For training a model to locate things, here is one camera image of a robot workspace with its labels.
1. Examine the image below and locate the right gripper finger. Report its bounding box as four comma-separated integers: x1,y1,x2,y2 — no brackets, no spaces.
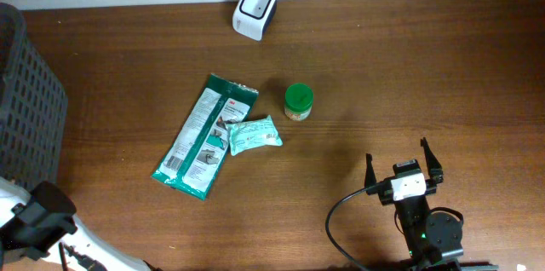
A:
421,137,444,184
364,153,377,195

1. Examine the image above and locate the green lid jar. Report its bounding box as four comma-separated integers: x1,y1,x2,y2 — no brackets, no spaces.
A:
284,83,313,121

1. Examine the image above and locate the teal tissue pack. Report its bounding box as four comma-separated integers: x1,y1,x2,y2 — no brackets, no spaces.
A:
227,116,283,156

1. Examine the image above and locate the green white wipes package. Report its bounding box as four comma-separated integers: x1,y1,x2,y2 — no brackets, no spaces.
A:
152,74,259,200

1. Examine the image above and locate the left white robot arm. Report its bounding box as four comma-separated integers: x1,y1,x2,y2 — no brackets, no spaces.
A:
1,178,154,271

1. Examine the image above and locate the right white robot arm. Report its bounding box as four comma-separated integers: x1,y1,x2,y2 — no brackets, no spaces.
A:
364,138,499,270

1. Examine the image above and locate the white barcode scanner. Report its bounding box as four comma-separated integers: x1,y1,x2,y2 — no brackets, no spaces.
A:
232,0,278,41

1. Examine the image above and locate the dark grey plastic basket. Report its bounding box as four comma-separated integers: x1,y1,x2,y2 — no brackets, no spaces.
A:
1,3,68,191

